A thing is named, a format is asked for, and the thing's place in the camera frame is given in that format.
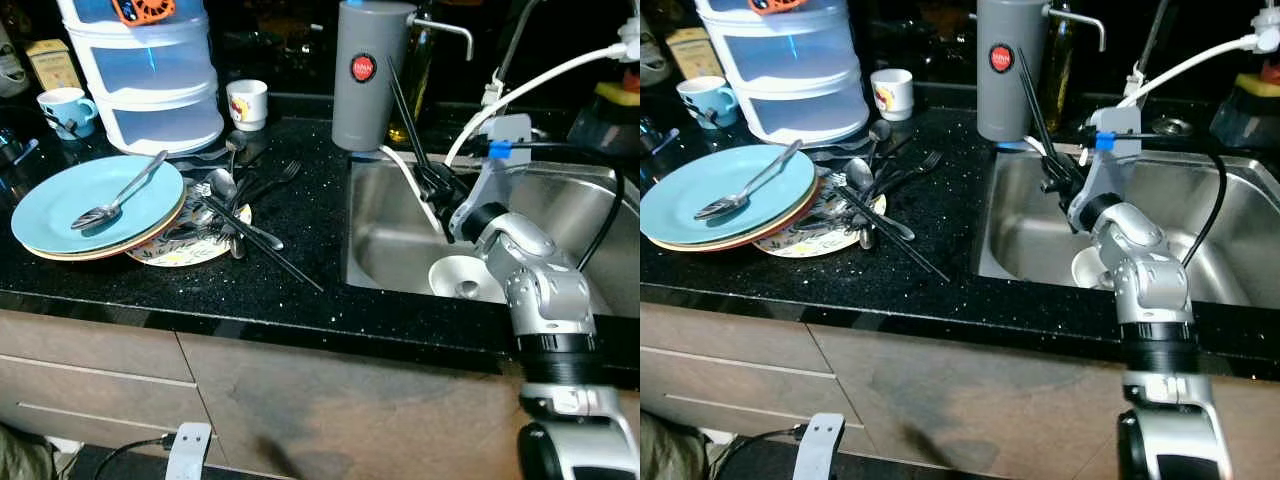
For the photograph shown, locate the white ceramic bowl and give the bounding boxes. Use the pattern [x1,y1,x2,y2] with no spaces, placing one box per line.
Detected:
[1070,245,1121,293]
[428,254,511,304]

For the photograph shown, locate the steel kitchen faucet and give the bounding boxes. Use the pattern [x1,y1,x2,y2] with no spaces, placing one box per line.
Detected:
[1125,0,1176,101]
[480,0,546,111]

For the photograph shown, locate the stainless steel sink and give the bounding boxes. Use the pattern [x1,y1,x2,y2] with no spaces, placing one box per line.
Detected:
[975,148,1280,311]
[343,150,640,319]

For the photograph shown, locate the grey cylindrical water filter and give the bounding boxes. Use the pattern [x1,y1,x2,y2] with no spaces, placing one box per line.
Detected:
[975,0,1108,143]
[331,0,476,153]

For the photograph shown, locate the glass oil bottle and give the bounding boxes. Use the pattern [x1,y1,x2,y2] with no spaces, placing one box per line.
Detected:
[1040,0,1076,136]
[388,0,438,144]

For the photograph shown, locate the steel fork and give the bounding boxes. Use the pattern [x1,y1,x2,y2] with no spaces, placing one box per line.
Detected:
[885,150,946,196]
[245,160,303,206]

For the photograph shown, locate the black plastic tub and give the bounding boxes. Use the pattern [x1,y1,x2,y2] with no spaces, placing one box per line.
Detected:
[568,95,640,151]
[1208,90,1280,149]

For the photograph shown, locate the white printed mug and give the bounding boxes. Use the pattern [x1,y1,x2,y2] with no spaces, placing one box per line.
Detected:
[226,79,269,132]
[870,68,915,122]

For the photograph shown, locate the brown cabinet door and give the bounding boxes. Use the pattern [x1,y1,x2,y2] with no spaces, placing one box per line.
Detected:
[178,332,531,480]
[815,325,1131,480]

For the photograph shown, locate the light blue dinner plate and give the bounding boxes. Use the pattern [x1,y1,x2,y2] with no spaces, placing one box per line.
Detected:
[640,144,818,244]
[10,155,186,254]

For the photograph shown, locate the floral patterned plate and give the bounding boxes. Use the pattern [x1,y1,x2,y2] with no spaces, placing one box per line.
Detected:
[780,190,888,259]
[125,195,253,268]

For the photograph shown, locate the grey labelled bottle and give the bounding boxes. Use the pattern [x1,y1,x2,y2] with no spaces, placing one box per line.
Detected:
[640,30,673,86]
[0,20,31,99]

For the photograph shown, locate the light blue mug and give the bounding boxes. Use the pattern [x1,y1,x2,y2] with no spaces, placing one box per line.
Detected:
[37,87,99,141]
[677,76,741,129]

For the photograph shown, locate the yellow cardboard box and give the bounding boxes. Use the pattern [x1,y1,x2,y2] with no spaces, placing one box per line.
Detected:
[665,27,723,79]
[25,38,83,91]

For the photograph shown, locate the cream dinner plate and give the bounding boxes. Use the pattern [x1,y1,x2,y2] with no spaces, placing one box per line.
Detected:
[650,190,821,252]
[20,200,189,263]

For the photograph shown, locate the white tiered storage container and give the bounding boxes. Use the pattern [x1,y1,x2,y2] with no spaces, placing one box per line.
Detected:
[695,0,871,146]
[57,0,226,156]

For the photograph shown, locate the shallow brown drawer front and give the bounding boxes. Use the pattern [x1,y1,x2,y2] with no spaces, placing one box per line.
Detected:
[0,310,196,386]
[640,305,836,373]

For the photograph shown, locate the person's leg camouflage trousers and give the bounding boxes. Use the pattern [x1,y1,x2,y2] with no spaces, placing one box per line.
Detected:
[640,410,716,480]
[0,420,61,480]

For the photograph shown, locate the deep brown drawer front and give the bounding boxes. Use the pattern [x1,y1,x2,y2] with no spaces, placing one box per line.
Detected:
[640,350,841,463]
[0,355,201,471]

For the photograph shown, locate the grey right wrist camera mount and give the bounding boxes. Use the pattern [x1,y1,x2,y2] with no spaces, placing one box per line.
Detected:
[1068,105,1141,233]
[455,113,534,241]

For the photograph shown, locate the white faucet hose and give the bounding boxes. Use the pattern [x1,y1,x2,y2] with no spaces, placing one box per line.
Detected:
[443,42,626,171]
[1115,35,1259,111]

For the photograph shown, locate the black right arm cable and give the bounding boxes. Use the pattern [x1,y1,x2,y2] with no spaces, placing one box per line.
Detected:
[510,140,626,271]
[1125,128,1229,269]

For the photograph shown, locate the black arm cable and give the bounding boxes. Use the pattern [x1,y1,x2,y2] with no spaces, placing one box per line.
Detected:
[510,140,626,271]
[1125,128,1229,269]
[715,425,806,480]
[92,435,176,480]

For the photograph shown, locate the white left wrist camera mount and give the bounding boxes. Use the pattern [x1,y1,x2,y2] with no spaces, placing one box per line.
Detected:
[793,413,846,480]
[165,422,214,480]

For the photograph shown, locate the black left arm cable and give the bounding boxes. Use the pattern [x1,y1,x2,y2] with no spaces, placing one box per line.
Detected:
[92,435,176,480]
[715,425,806,480]

